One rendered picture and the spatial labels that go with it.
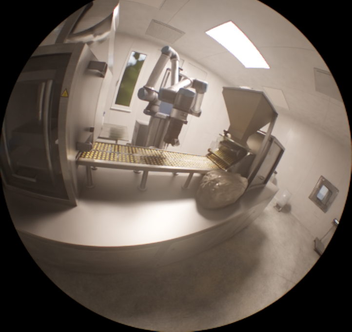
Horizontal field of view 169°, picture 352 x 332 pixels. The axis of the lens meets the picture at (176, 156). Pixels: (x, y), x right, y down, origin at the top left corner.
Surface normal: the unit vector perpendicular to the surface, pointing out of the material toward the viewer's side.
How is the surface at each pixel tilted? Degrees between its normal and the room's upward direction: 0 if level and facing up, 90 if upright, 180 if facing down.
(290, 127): 90
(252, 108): 118
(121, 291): 0
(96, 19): 90
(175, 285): 0
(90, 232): 0
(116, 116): 90
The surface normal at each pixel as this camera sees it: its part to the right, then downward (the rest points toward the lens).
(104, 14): 0.40, 0.47
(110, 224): 0.32, -0.88
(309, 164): -0.86, -0.11
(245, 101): -0.91, 0.32
